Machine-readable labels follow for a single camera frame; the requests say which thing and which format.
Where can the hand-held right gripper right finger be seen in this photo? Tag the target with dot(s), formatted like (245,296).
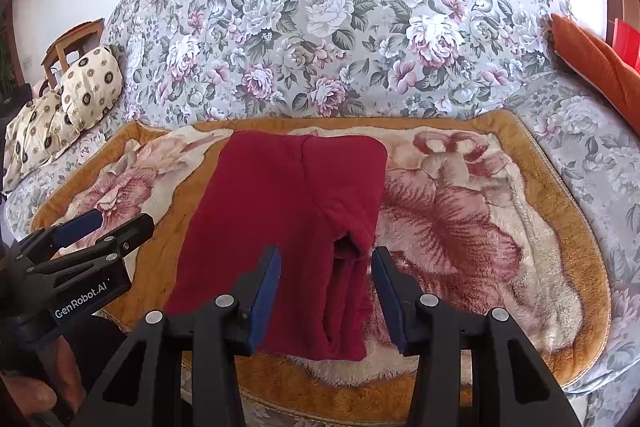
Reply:
(392,302)

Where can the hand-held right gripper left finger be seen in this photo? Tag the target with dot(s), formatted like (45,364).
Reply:
(262,302)

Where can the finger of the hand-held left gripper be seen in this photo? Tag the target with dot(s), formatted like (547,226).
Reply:
(127,234)
(77,226)

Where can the dark red fleece garment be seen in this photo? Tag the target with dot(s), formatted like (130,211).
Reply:
(280,207)

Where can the person's left hand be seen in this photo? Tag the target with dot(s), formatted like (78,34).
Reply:
(25,394)

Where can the cream patterned cushion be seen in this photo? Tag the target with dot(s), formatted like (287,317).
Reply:
(35,137)
(92,87)

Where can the floral fleece blanket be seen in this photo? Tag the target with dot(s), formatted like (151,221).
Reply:
(450,207)

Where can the wooden chair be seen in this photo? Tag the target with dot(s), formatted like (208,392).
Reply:
(65,42)

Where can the floral patterned sofa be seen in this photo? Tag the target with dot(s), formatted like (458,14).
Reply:
(325,32)

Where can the orange cushion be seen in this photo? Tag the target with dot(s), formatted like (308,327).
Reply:
(600,62)

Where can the red object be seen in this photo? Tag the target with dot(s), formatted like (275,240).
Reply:
(627,42)

